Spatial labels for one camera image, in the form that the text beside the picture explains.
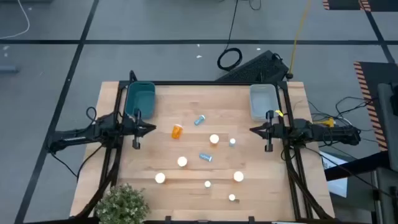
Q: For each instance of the yellow plug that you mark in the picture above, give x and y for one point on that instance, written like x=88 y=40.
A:
x=328 y=122

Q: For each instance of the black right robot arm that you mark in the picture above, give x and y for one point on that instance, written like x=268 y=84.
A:
x=335 y=133

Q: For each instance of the large black striped-edge mat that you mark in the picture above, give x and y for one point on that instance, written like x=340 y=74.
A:
x=373 y=74

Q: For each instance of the teal plastic bin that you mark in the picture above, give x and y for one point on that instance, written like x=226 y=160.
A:
x=141 y=98

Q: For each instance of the blue-grey floor block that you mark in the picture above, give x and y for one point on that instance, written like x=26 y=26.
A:
x=7 y=69

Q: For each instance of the grey cart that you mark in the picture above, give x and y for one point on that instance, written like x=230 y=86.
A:
x=387 y=124

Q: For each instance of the black metal table frame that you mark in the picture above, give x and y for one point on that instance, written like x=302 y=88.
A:
x=202 y=83

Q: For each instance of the clear plastic bin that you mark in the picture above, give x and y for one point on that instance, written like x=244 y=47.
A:
x=262 y=99

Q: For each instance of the black keyboard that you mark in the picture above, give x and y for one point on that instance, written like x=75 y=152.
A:
x=258 y=67

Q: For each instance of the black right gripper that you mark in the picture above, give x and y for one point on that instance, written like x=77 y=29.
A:
x=269 y=130

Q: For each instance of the narrow black striped-edge mat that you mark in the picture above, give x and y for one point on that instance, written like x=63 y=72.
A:
x=345 y=4

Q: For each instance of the green potted plant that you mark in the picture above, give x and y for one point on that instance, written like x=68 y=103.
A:
x=122 y=205

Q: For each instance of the black beam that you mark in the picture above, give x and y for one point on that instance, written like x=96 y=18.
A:
x=357 y=166

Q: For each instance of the white sheet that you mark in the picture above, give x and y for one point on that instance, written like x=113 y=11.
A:
x=339 y=186

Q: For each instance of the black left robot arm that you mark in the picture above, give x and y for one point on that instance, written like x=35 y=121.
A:
x=81 y=137

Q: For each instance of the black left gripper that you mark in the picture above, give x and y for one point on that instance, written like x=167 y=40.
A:
x=136 y=130

